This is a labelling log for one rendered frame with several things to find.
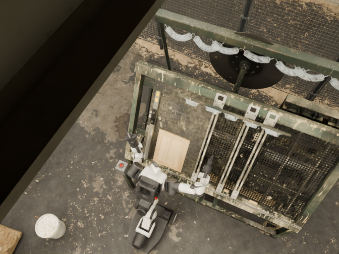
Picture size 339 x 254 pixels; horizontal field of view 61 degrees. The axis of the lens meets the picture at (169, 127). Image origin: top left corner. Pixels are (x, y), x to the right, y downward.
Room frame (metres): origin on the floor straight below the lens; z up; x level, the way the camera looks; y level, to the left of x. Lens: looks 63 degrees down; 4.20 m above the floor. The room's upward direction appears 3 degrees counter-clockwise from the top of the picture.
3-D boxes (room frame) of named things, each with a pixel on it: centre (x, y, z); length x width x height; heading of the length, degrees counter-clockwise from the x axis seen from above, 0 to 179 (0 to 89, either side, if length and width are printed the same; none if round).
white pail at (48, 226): (0.62, 1.65, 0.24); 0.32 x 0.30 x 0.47; 61
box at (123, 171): (1.19, 0.60, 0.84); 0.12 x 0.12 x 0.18; 63
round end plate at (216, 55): (1.90, -0.81, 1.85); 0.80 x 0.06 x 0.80; 63
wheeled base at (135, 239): (0.59, 0.35, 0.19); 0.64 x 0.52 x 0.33; 153
